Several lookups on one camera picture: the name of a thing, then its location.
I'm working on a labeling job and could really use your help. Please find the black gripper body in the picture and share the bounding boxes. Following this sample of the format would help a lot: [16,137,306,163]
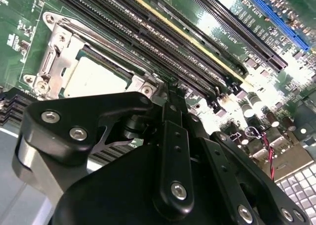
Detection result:
[50,142,239,225]

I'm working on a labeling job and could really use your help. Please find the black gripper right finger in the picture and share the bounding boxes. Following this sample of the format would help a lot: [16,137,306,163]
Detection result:
[172,83,311,225]

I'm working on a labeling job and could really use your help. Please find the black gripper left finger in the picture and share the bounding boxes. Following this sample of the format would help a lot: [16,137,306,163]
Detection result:
[11,83,196,222]

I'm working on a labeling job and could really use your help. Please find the silver CPU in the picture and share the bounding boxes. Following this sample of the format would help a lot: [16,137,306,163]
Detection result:
[63,45,135,98]

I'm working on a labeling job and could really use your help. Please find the metal socket cover frame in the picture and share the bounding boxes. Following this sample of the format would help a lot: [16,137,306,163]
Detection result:
[37,24,161,99]

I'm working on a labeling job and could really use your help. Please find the thin metal locking lever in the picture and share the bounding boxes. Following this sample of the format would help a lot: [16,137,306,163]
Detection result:
[60,19,187,94]

